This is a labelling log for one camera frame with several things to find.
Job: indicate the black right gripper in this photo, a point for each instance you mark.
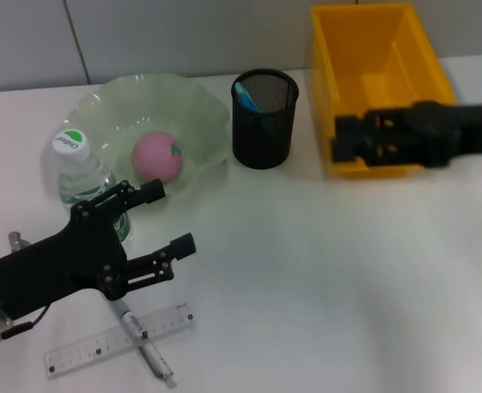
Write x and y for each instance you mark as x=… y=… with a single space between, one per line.
x=449 y=131

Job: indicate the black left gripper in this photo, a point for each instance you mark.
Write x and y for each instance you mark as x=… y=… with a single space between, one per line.
x=60 y=262

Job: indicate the pink toy peach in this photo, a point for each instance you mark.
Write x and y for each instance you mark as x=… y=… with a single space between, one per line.
x=154 y=159

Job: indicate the clear water bottle green label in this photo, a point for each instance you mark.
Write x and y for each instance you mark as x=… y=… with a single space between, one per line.
x=81 y=176

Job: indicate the blue scissors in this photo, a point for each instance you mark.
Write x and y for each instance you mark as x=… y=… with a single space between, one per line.
x=246 y=98

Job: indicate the transparent plastic ruler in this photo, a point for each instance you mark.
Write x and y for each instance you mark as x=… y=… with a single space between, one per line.
x=81 y=354

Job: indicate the black mesh pen holder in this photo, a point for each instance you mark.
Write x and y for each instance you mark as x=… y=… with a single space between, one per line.
x=265 y=143

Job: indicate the green glass fruit plate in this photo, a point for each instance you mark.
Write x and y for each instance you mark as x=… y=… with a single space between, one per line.
x=163 y=102

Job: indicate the grey pen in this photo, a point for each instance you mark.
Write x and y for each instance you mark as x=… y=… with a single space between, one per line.
x=154 y=360

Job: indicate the yellow plastic bin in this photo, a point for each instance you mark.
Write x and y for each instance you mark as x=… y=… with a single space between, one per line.
x=367 y=61

